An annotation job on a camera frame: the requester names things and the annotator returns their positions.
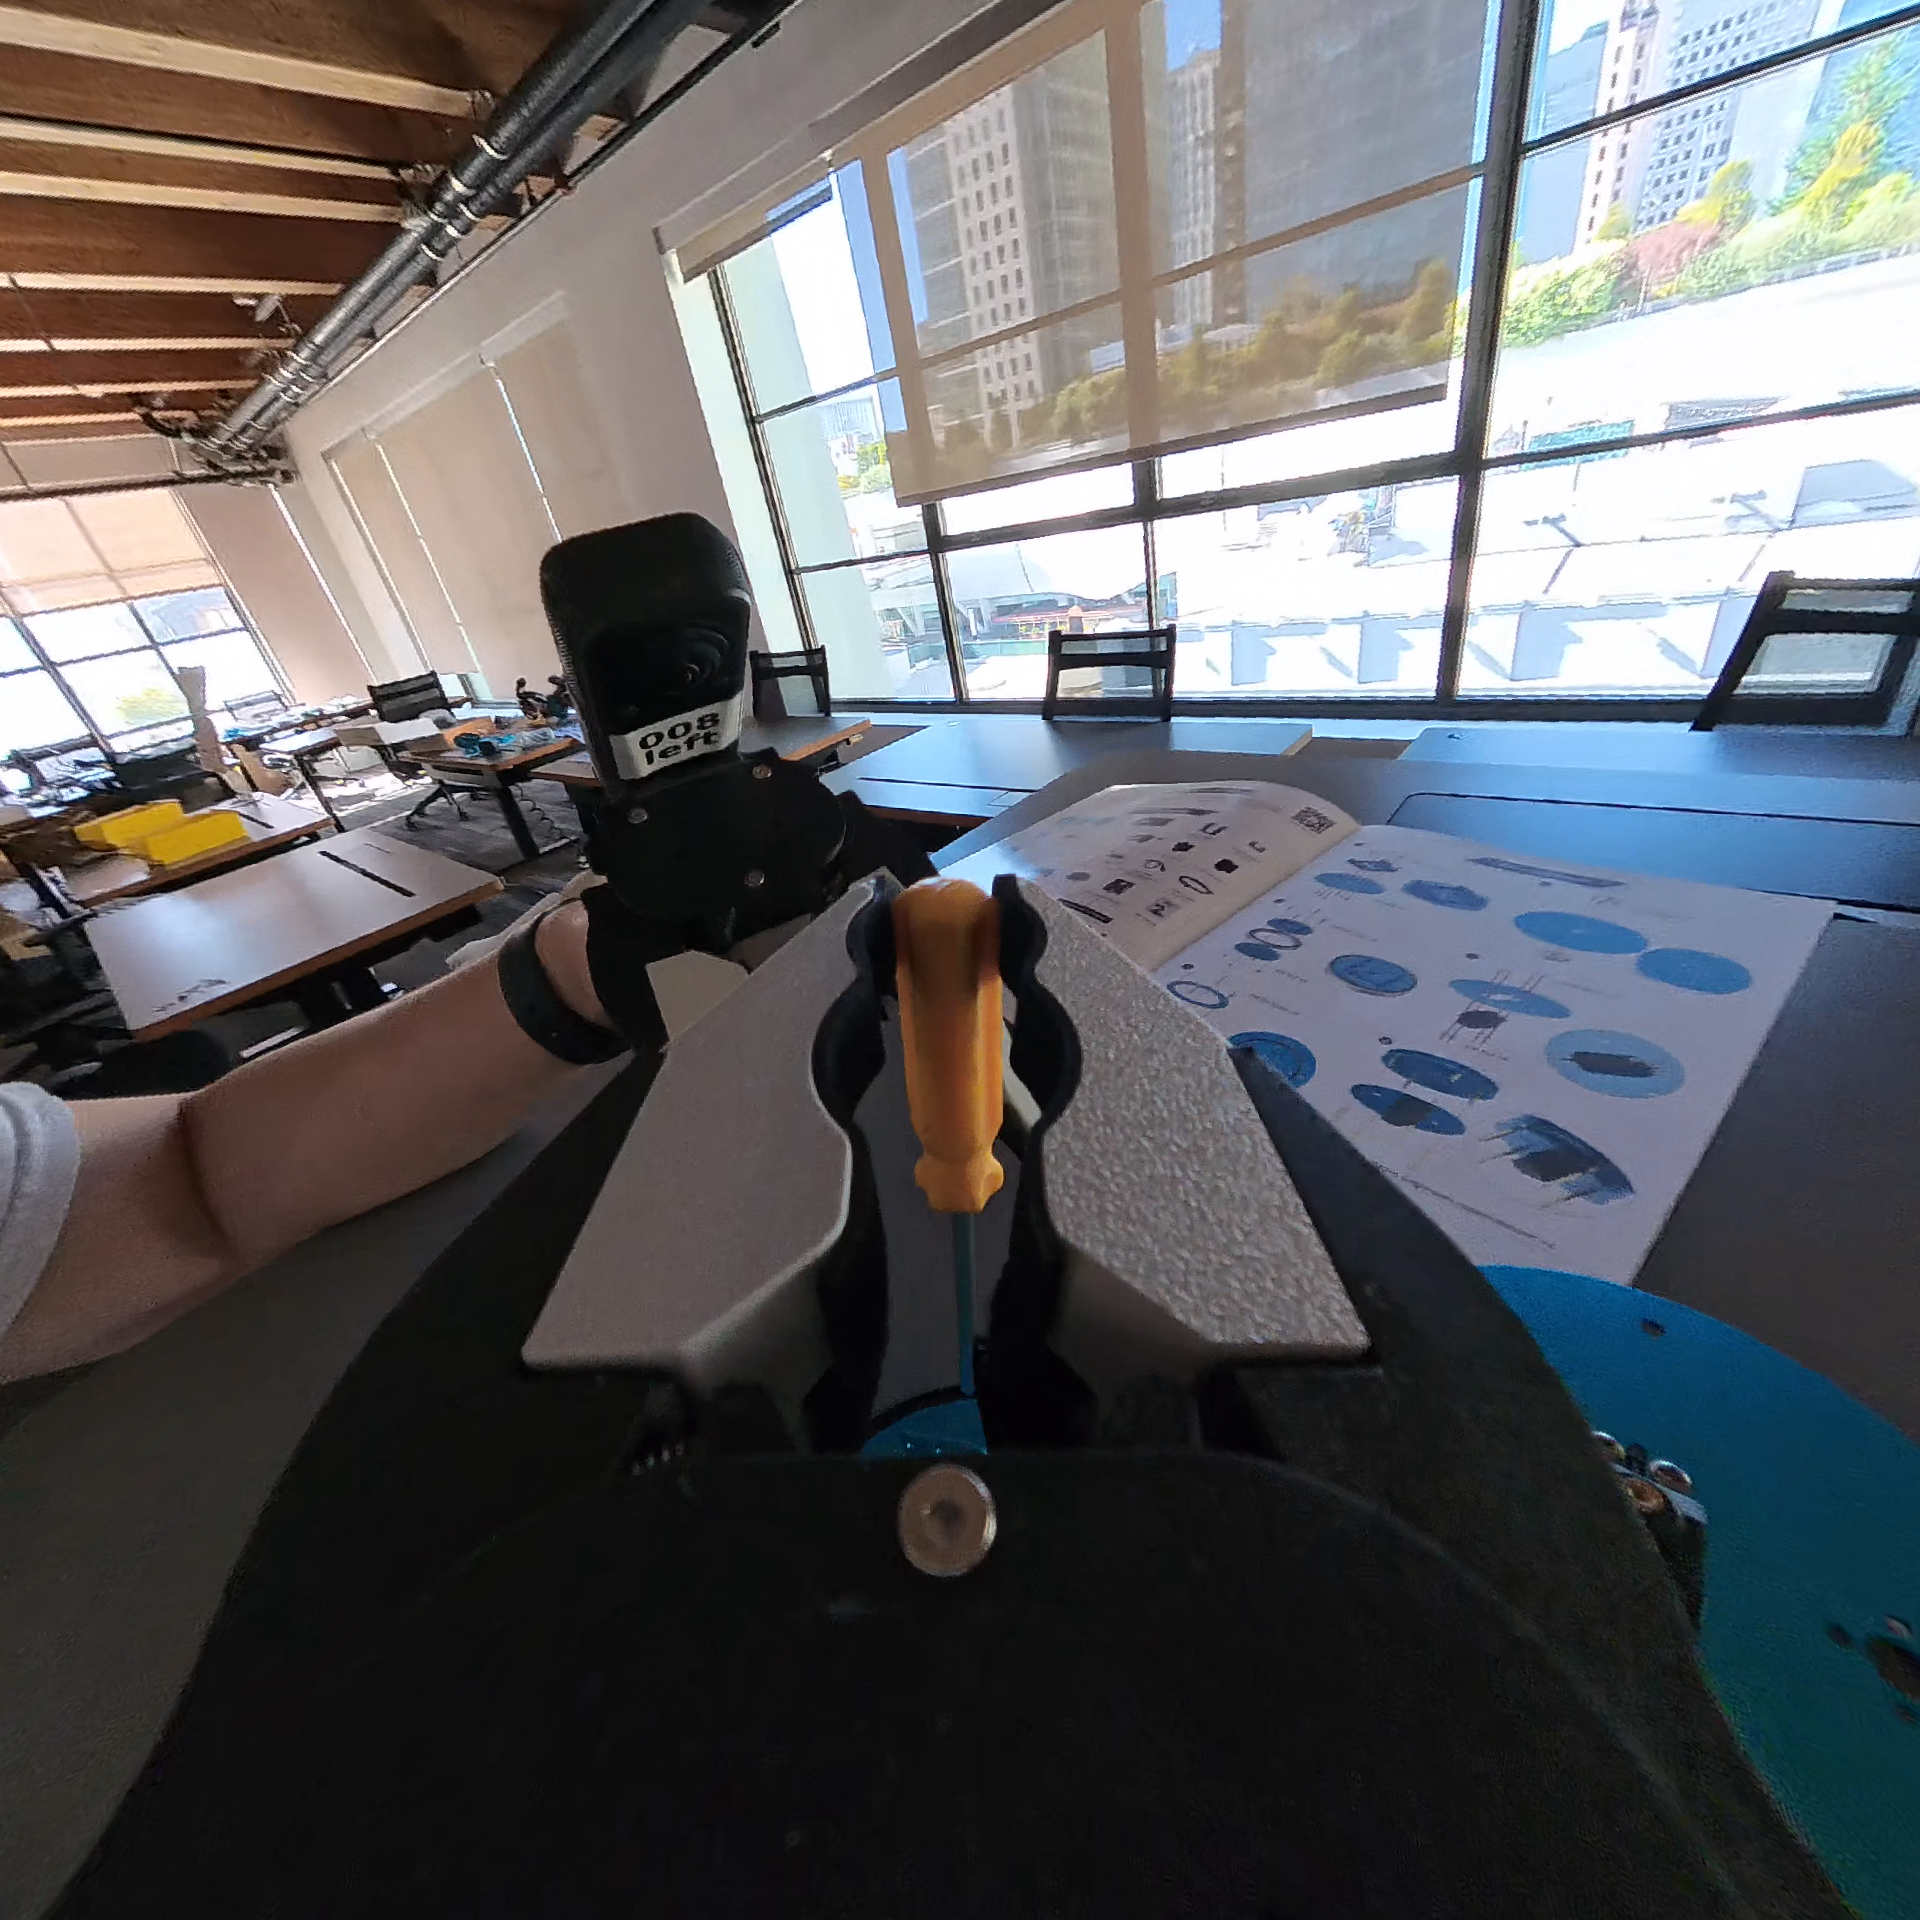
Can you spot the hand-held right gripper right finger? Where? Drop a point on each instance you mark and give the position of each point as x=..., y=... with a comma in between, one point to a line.
x=1184, y=1201

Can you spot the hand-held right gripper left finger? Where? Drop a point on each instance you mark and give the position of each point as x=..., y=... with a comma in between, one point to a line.
x=705, y=1201

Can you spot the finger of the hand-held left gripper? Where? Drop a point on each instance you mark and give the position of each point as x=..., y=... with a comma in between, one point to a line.
x=692, y=990

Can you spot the blue round bracket base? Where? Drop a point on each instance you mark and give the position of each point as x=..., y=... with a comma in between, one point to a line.
x=921, y=1434

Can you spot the person's left forearm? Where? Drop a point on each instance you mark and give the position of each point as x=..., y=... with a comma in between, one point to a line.
x=299, y=1142

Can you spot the dark grey desk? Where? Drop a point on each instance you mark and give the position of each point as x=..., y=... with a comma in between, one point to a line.
x=119, y=1499

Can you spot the person's left hand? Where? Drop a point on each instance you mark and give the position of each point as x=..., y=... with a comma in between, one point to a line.
x=568, y=968

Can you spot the black wristband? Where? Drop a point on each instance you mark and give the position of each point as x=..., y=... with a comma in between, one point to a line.
x=524, y=1003

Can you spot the black slatted chair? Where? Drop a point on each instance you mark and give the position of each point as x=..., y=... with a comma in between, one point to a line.
x=1110, y=667
x=1815, y=628
x=791, y=678

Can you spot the black office chair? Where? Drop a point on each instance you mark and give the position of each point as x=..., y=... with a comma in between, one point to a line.
x=417, y=705

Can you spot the printed instruction booklet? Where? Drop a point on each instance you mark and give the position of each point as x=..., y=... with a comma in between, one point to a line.
x=1499, y=975

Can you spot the beige roller blind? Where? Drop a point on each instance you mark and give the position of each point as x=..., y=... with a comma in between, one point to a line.
x=1201, y=225
x=451, y=510

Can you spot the yellow storage bin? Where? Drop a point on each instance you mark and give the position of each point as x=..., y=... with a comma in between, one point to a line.
x=194, y=839
x=128, y=825

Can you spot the large window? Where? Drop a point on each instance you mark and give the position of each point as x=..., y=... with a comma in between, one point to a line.
x=1320, y=585

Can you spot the black ceiling pipes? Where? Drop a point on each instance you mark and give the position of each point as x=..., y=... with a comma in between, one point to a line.
x=375, y=255

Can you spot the blue round plate with servo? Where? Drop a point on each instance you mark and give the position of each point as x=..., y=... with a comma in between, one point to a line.
x=1799, y=1499

